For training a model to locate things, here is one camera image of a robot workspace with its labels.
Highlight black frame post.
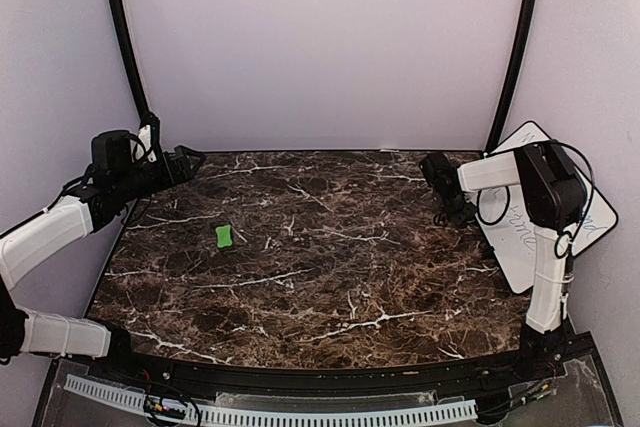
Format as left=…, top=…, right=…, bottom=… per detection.
left=108, top=0, right=150, bottom=121
left=485, top=0, right=536, bottom=151

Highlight white slotted cable duct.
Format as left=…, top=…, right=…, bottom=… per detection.
left=63, top=374, right=477, bottom=427

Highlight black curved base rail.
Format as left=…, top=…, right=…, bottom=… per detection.
left=87, top=326, right=596, bottom=401

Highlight right black frame post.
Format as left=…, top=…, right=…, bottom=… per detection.
left=485, top=0, right=536, bottom=151

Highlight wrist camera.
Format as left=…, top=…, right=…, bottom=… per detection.
left=419, top=152, right=457, bottom=188
left=132, top=112, right=162, bottom=162

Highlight white whiteboard black frame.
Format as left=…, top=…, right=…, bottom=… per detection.
left=474, top=120, right=619, bottom=294

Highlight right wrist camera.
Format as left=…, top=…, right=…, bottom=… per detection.
left=419, top=152, right=457, bottom=188

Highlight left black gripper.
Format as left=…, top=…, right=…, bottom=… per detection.
left=114, top=145, right=205, bottom=203

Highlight left black frame post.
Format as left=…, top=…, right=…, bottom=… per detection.
left=108, top=0, right=150, bottom=121

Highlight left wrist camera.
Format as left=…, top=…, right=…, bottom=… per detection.
left=132, top=112, right=162, bottom=162

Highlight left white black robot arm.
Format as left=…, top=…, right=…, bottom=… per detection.
left=1, top=124, right=206, bottom=383

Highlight green whiteboard eraser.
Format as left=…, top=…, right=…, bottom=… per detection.
left=215, top=225, right=234, bottom=251

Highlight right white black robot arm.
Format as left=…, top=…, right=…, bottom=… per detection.
left=419, top=140, right=595, bottom=381

